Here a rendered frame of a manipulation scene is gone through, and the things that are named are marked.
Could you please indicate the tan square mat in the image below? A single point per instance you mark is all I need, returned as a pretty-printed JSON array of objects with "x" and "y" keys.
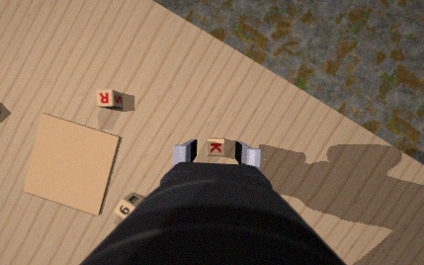
[{"x": 71, "y": 164}]

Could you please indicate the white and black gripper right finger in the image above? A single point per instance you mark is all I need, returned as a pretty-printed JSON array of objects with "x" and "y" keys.
[{"x": 245, "y": 154}]

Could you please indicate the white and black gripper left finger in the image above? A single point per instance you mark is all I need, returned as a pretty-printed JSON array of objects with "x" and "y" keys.
[{"x": 185, "y": 152}]

